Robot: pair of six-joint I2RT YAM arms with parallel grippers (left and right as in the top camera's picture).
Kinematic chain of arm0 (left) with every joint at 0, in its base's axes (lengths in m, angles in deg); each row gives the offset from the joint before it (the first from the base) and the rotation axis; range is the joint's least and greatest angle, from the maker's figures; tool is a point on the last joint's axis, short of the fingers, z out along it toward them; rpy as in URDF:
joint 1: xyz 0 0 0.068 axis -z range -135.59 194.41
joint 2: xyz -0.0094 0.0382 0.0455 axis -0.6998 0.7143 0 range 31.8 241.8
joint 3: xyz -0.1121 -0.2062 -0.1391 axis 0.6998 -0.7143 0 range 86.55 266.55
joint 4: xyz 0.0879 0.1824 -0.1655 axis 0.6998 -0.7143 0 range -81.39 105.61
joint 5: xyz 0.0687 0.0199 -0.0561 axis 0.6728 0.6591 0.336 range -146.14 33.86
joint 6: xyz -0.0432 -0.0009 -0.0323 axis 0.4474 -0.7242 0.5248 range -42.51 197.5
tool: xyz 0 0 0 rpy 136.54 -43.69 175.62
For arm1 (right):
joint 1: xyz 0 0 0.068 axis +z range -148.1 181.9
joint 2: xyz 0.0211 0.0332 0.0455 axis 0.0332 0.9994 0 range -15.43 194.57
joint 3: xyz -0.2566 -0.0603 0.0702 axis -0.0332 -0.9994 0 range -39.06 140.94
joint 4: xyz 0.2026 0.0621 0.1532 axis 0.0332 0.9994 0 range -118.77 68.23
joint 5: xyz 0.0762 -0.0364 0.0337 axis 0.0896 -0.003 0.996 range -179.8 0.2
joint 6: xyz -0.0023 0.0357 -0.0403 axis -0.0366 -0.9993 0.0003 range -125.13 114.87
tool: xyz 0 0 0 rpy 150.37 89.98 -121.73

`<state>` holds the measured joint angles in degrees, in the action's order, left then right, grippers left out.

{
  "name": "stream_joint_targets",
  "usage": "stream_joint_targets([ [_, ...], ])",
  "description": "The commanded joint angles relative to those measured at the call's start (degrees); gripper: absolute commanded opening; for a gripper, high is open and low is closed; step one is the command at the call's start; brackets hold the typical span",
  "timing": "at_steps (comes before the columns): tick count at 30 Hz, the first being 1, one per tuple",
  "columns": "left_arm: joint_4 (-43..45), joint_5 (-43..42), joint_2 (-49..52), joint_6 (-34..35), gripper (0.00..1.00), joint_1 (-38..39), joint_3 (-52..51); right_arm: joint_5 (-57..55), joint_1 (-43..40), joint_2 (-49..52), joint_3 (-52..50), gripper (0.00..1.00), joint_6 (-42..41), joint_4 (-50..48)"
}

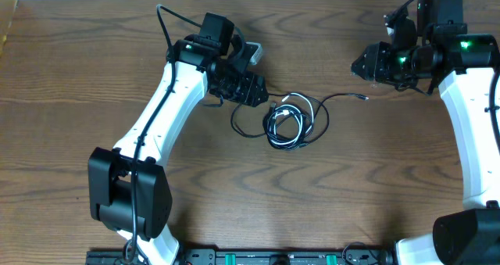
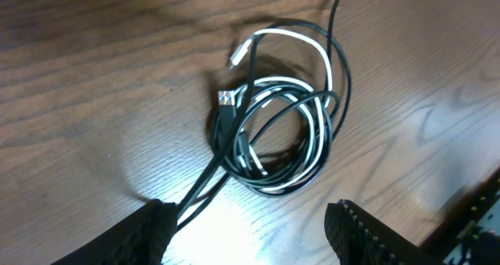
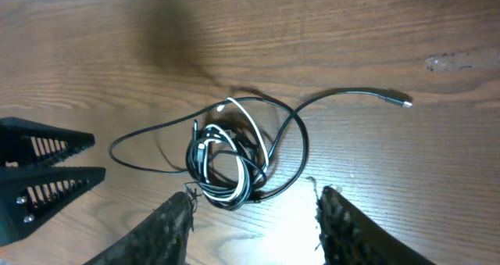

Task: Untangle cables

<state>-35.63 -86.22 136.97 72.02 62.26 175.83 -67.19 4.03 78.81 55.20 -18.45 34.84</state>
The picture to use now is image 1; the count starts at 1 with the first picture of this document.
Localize black USB cable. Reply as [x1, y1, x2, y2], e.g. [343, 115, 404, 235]
[230, 91, 370, 152]

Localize white USB cable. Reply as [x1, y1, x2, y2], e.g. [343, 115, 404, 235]
[271, 91, 316, 149]

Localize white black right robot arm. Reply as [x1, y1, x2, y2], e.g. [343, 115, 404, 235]
[351, 0, 499, 264]

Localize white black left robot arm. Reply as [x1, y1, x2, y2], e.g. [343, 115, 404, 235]
[87, 13, 269, 264]

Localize black mounting rail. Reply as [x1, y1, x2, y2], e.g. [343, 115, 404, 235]
[85, 247, 395, 265]

